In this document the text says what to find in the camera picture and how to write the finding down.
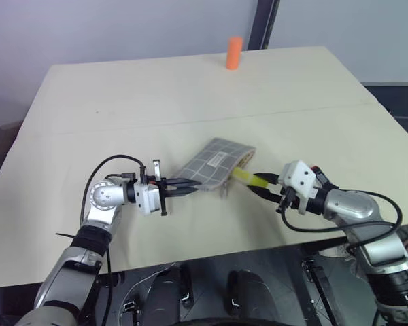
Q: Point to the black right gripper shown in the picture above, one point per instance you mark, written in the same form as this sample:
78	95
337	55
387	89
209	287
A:
290	200

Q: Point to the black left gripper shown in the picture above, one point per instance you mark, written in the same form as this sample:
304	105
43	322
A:
164	200

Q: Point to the yellow highlighter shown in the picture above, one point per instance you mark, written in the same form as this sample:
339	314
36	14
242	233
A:
248	177

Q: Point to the grey grid fabric pouch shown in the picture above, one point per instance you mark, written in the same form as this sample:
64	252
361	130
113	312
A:
214	159

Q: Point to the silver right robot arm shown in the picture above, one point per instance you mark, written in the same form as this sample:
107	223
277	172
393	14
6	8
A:
353	207

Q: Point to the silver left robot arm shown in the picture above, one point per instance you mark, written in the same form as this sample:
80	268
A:
102	198

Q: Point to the dark rounded shape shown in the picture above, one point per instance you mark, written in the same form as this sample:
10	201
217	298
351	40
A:
170	295
246	292

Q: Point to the orange cylinder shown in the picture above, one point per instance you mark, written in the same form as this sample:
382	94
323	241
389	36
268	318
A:
234	52

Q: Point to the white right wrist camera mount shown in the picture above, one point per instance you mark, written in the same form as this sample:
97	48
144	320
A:
301	176

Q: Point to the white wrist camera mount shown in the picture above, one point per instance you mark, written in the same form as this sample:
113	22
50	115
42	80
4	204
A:
301	176
148	201

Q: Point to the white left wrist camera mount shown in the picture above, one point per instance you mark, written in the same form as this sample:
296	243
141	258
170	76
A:
148	201

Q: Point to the dark vertical wall post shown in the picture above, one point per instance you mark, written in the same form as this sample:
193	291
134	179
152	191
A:
263	23

